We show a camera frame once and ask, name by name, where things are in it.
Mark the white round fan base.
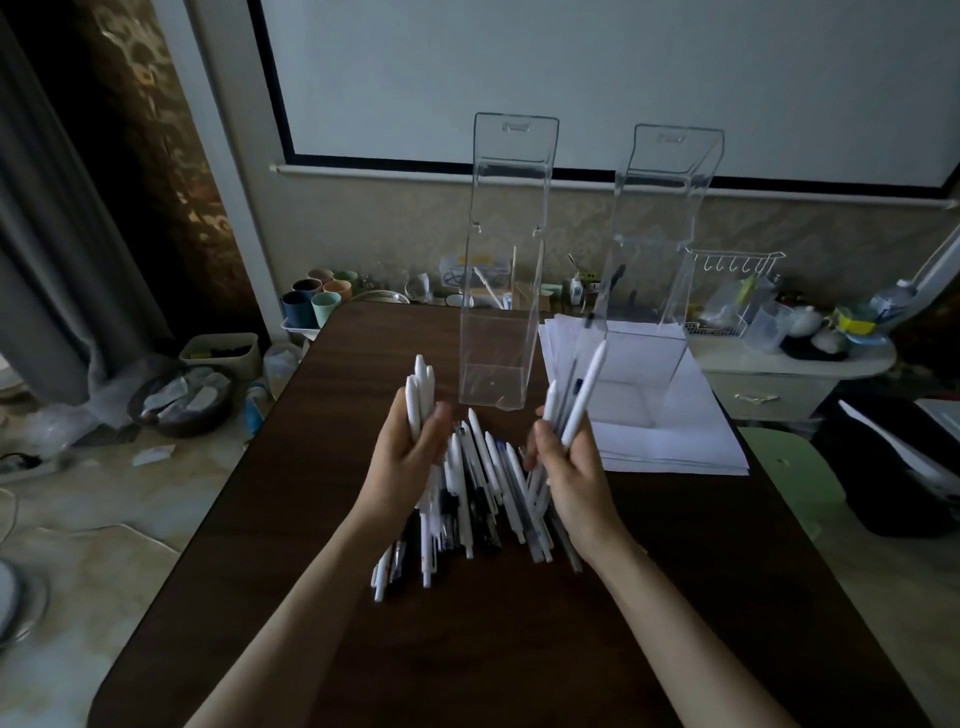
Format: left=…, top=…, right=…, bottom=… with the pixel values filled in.
left=0, top=558, right=50, bottom=654

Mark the person's left forearm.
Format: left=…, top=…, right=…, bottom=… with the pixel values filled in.
left=183, top=509, right=391, bottom=728

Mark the white projector screen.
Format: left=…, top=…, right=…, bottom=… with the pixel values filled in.
left=247, top=0, right=960, bottom=208

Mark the blue bottle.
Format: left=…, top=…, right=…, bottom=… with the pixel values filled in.
left=243, top=378, right=271, bottom=436

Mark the clear plastic measuring jug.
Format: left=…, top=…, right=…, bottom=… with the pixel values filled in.
left=746, top=301, right=793, bottom=355

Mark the beige plastic bin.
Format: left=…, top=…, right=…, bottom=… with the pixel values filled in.
left=178, top=332, right=262, bottom=384

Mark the white wire hook rack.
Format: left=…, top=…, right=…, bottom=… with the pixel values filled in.
left=686, top=249, right=787, bottom=339

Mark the black round tray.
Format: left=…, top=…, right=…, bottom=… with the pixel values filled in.
left=781, top=335, right=853, bottom=363

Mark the yellow green container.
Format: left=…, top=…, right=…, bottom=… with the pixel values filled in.
left=832, top=305, right=879, bottom=337

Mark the black bag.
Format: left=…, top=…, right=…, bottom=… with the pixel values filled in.
left=813, top=393, right=960, bottom=539

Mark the stack of white paper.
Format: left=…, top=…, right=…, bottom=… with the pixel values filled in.
left=538, top=314, right=751, bottom=478

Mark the translucent pen with blue cap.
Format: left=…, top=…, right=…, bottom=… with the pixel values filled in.
left=554, top=358, right=585, bottom=440

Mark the person's right forearm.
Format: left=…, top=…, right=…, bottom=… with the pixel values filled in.
left=592, top=539, right=800, bottom=728

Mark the person's right hand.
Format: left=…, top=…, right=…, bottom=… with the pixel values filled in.
left=524, top=404, right=633, bottom=573

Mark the clear water jug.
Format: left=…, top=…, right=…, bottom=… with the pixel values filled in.
left=262, top=341, right=303, bottom=399

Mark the white extension socket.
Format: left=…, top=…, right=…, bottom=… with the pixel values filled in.
left=0, top=449, right=73, bottom=481

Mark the group of colourful cups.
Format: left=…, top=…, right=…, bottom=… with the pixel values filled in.
left=281, top=268, right=361, bottom=339

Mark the black router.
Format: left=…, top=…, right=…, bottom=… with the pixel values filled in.
left=592, top=266, right=676, bottom=324

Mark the person's left hand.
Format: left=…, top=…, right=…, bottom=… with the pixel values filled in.
left=352, top=386, right=456, bottom=538

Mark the pile of pens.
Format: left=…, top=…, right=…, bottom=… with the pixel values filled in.
left=371, top=408, right=585, bottom=604

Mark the grey curtain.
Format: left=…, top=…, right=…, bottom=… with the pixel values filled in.
left=0, top=14, right=174, bottom=406

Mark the clear plastic bottle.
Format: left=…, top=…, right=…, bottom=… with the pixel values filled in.
left=869, top=278, right=918, bottom=325

